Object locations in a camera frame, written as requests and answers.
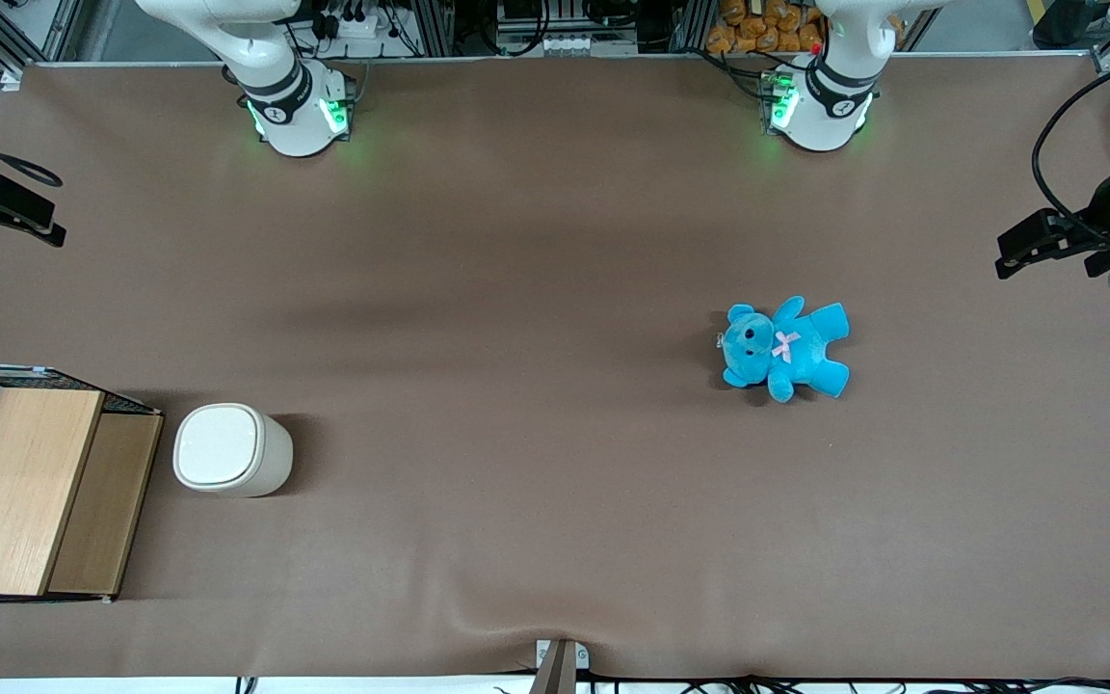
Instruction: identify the white trash can lid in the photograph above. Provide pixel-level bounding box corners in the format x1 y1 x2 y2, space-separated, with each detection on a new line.
175 405 268 490

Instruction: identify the white round trash can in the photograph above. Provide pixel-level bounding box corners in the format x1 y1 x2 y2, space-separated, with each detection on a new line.
172 403 294 498

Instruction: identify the blue teddy bear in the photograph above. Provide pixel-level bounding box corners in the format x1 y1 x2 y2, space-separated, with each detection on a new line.
717 296 851 404

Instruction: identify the light wooden board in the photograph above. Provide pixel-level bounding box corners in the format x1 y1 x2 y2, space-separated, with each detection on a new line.
0 388 105 597

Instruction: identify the dark wooden board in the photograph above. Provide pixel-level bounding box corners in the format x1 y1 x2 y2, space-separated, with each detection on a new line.
47 413 164 596

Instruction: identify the orange plush toys pile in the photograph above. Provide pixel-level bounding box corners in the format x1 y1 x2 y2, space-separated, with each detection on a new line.
705 0 905 55

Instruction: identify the white power strip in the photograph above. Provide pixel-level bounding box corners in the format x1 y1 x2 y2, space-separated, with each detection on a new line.
317 8 394 41

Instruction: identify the grey electronics box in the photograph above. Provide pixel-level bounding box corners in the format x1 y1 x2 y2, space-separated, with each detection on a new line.
495 0 640 56

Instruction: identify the brown table cover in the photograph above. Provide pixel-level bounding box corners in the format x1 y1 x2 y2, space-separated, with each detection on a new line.
0 53 1110 681

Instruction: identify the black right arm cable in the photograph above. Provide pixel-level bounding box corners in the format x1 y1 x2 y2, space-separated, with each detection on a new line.
0 104 65 189

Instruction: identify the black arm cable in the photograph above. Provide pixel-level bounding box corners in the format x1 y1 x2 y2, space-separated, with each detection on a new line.
0 104 65 189
1031 50 1110 244

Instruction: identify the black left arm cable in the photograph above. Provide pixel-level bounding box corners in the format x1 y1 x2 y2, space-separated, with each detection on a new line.
1031 50 1110 244

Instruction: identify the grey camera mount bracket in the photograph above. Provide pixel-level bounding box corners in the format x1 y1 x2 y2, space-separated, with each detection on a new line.
535 638 591 694

